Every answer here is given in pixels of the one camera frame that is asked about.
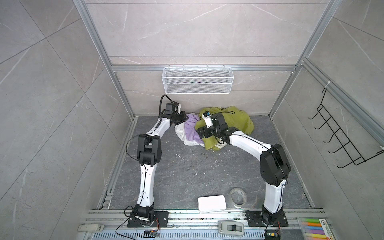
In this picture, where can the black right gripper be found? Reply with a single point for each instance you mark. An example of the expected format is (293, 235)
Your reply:
(205, 130)

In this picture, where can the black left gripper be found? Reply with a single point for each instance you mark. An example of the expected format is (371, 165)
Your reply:
(183, 114)

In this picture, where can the purple cloth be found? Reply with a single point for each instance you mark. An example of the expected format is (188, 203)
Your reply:
(192, 137)

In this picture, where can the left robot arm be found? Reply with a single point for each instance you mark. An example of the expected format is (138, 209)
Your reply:
(149, 153)

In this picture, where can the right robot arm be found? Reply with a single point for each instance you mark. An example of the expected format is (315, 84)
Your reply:
(275, 167)

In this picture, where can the white cloth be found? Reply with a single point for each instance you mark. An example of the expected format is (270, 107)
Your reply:
(180, 132)

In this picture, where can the green cloth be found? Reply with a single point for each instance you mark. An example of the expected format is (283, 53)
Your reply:
(234, 118)

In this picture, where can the white rectangular box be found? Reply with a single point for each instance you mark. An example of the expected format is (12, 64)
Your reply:
(211, 204)

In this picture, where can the clear tape roll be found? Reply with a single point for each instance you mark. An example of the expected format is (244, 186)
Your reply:
(238, 198)

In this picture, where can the grey handheld device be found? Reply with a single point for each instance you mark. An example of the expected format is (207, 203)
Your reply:
(231, 228)

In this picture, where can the coloured marker pack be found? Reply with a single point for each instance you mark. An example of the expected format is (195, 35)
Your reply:
(316, 229)

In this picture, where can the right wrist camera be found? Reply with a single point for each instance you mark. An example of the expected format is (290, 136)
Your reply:
(207, 117)

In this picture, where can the white wire mesh basket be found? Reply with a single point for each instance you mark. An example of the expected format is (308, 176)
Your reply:
(197, 80)

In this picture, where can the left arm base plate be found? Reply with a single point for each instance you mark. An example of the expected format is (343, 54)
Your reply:
(161, 219)

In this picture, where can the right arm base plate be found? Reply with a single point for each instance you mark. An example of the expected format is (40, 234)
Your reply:
(253, 220)

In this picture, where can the black wire hook rack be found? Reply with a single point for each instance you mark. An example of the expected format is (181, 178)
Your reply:
(345, 144)

